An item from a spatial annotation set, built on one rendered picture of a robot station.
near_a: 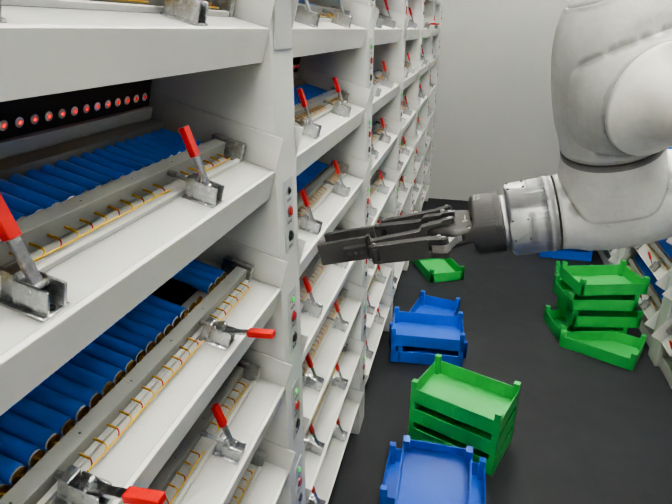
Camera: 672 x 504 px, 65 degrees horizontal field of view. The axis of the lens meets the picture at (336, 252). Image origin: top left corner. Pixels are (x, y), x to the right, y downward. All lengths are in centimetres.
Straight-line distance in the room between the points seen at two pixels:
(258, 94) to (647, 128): 49
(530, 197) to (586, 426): 160
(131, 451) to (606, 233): 55
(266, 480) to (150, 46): 80
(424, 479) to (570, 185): 121
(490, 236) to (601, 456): 150
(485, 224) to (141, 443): 44
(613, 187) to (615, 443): 160
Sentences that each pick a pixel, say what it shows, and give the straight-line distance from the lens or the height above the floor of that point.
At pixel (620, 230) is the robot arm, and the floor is 111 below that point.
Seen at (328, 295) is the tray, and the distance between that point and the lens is 125.
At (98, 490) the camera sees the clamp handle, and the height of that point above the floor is 94.
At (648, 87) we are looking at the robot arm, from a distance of 53.
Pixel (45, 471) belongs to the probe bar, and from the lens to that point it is 55.
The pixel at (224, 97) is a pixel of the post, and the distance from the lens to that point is 81.
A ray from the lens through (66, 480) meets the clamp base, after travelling 54.
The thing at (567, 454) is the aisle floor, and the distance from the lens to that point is 203.
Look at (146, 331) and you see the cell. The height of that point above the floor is 96.
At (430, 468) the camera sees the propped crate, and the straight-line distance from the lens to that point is 170.
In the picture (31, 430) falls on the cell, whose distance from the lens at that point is 59.
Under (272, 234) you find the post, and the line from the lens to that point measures 83.
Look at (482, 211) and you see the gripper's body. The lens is 64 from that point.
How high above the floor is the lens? 131
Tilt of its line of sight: 23 degrees down
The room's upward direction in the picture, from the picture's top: straight up
